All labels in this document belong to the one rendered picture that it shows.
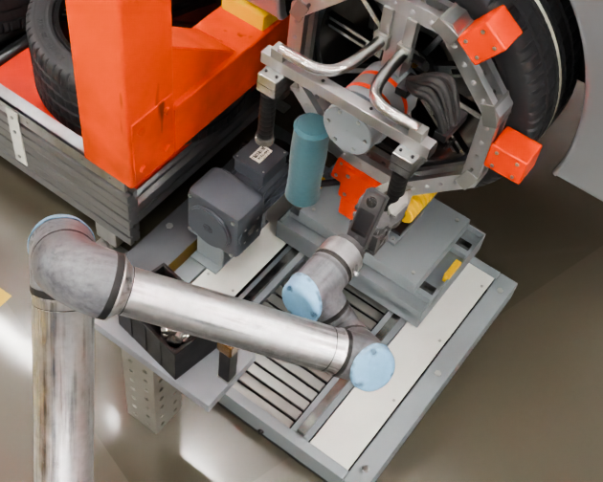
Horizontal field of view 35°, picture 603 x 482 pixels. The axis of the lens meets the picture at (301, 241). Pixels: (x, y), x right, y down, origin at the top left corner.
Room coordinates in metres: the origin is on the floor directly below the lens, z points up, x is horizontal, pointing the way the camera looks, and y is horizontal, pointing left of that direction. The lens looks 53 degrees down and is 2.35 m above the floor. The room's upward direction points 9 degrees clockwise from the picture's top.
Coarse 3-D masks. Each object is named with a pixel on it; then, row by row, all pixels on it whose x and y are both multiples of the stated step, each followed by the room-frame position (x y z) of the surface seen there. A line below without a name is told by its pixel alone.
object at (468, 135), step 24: (360, 0) 1.93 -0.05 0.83; (336, 24) 1.79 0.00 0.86; (360, 24) 1.92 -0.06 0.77; (336, 48) 1.82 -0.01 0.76; (360, 48) 1.88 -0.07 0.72; (432, 48) 1.66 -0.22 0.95; (360, 72) 1.74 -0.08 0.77; (456, 72) 1.63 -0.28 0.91; (432, 120) 1.77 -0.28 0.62; (384, 144) 1.67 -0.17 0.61; (456, 144) 1.60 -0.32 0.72
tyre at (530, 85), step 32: (480, 0) 1.60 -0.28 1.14; (512, 0) 1.63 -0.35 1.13; (544, 0) 1.68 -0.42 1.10; (544, 32) 1.63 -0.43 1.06; (576, 32) 1.71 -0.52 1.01; (512, 64) 1.55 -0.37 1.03; (544, 64) 1.58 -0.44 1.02; (576, 64) 1.68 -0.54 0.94; (512, 96) 1.54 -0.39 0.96; (544, 96) 1.55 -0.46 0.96; (544, 128) 1.57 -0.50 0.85
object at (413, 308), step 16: (288, 224) 1.74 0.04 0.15; (288, 240) 1.70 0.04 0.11; (304, 240) 1.68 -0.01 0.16; (320, 240) 1.70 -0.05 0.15; (464, 240) 1.75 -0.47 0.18; (480, 240) 1.77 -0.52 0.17; (448, 256) 1.71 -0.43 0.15; (464, 256) 1.71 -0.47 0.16; (368, 272) 1.61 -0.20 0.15; (432, 272) 1.65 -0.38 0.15; (448, 272) 1.63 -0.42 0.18; (368, 288) 1.57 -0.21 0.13; (384, 288) 1.55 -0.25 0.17; (400, 288) 1.57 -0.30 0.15; (432, 288) 1.57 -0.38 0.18; (448, 288) 1.63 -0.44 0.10; (384, 304) 1.54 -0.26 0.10; (400, 304) 1.52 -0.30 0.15; (416, 304) 1.53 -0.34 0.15; (432, 304) 1.54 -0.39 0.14; (416, 320) 1.49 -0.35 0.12
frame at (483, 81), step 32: (320, 0) 1.69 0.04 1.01; (384, 0) 1.61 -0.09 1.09; (416, 0) 1.59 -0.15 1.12; (448, 0) 1.61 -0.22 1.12; (288, 32) 1.72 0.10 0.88; (448, 32) 1.53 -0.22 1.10; (480, 64) 1.54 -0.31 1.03; (480, 96) 1.48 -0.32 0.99; (480, 128) 1.47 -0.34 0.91; (352, 160) 1.61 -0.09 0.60; (384, 160) 1.61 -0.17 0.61; (480, 160) 1.46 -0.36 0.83; (416, 192) 1.52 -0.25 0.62
